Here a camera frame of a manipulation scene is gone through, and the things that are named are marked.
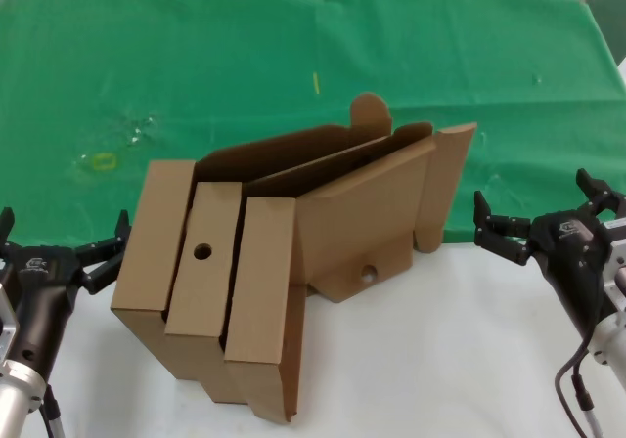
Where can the clear plastic scraps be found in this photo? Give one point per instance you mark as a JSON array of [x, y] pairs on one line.
[[137, 132]]

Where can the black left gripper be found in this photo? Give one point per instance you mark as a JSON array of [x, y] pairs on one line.
[[41, 286]]

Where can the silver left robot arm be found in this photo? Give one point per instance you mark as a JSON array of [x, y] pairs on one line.
[[17, 394]]

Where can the large outer cardboard box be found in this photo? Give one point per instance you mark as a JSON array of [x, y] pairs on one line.
[[147, 242]]

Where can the thin yellow stick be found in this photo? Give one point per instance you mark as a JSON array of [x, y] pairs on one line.
[[316, 82]]

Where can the green table cloth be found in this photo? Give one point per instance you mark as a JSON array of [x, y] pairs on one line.
[[244, 66]]

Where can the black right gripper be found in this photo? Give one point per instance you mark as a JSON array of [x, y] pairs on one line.
[[572, 257]]

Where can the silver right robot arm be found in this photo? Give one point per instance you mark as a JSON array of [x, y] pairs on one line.
[[611, 340]]

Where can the cardboard box with recycle print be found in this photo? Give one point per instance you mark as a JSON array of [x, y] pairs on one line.
[[205, 286]]

